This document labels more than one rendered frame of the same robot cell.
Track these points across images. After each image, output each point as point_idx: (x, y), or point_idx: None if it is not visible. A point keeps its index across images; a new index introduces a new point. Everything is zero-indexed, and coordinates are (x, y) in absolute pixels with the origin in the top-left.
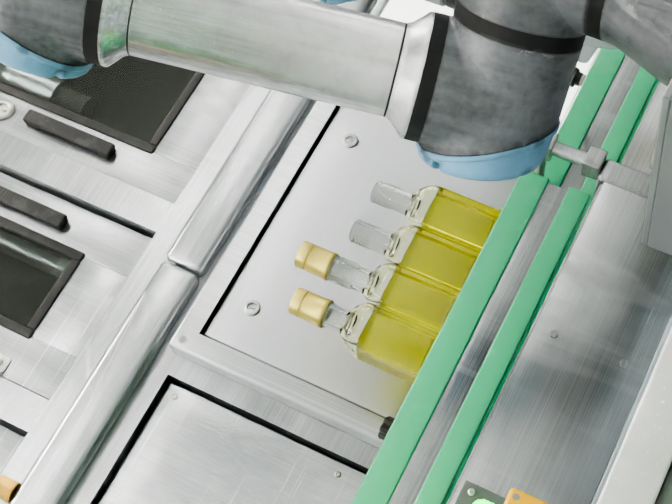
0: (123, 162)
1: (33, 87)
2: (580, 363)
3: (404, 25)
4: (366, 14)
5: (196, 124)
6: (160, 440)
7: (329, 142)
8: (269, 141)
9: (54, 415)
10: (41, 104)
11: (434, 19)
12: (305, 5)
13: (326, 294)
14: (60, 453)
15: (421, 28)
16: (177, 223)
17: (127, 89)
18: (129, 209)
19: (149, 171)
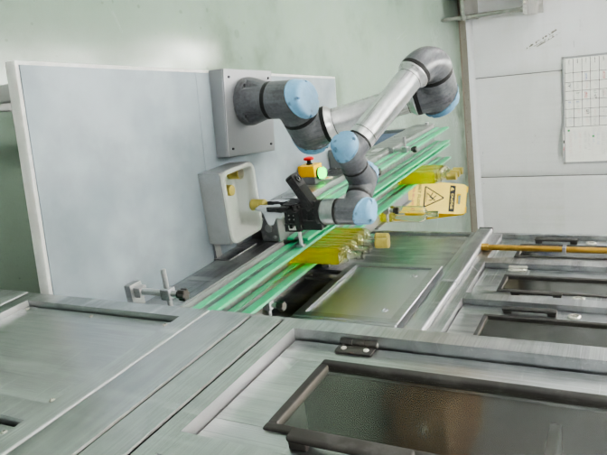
0: (496, 311)
1: (565, 326)
2: (294, 195)
3: (331, 111)
4: (341, 108)
5: (467, 323)
6: (439, 264)
7: (394, 309)
8: (423, 307)
9: (480, 260)
10: (554, 319)
11: (322, 108)
12: (358, 101)
13: (386, 281)
14: (470, 250)
15: (325, 107)
16: (457, 294)
17: (511, 330)
18: (481, 294)
19: (481, 310)
